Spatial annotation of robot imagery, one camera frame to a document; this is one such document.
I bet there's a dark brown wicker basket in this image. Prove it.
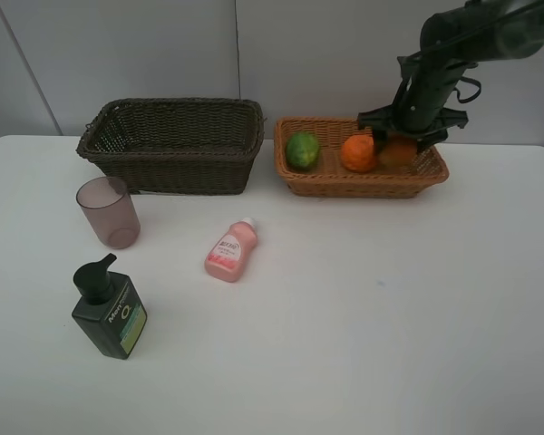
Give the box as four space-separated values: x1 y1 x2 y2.
76 98 264 196

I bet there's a dark green pump bottle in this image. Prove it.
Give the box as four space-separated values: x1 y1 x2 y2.
72 254 148 360

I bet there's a tan wicker basket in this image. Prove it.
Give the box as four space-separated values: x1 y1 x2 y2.
274 117 449 198

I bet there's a red yellow peach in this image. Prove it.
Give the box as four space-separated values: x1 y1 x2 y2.
377 135 418 168

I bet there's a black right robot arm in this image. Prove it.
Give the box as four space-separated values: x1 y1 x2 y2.
357 1 544 152

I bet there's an orange mandarin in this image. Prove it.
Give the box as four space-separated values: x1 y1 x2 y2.
340 135 377 173

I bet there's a purple translucent plastic cup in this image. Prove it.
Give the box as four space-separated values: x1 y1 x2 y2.
75 177 141 249

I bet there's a green lime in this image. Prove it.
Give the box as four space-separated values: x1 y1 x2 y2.
285 131 320 171

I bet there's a pink lotion bottle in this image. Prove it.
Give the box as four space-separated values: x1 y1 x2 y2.
204 217 258 283

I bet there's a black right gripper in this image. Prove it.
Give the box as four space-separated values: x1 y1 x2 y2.
356 56 477 154

